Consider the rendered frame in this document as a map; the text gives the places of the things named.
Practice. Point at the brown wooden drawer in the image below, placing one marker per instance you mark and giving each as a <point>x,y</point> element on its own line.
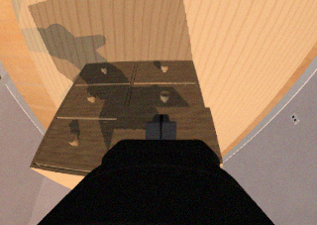
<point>154,96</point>
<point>191,123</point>
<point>170,72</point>
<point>103,106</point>
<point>81,151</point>
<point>112,73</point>

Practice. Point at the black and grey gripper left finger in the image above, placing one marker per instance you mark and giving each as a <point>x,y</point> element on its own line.
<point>153,128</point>

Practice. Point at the brown wooden chest of drawers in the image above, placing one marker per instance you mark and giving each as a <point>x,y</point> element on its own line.
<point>71,178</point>

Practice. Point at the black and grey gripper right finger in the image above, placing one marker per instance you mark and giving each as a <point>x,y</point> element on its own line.
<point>168,128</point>

